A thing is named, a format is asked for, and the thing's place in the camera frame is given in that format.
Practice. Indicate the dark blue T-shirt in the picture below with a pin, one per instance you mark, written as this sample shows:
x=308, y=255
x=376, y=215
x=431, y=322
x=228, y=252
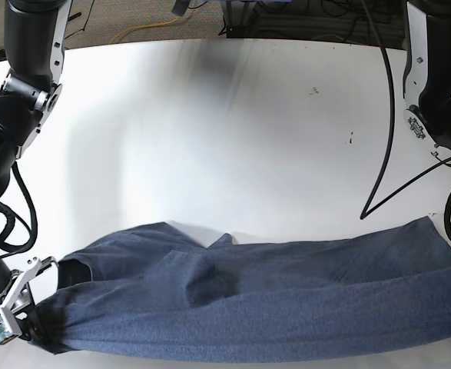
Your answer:
x=157, y=293

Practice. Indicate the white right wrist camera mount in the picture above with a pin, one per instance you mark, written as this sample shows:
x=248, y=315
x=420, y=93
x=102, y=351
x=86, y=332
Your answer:
x=18, y=317

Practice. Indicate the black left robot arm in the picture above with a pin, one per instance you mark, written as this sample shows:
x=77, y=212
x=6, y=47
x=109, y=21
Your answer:
x=427, y=74

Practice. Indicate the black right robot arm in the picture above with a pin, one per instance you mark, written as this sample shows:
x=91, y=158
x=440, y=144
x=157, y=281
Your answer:
x=35, y=51

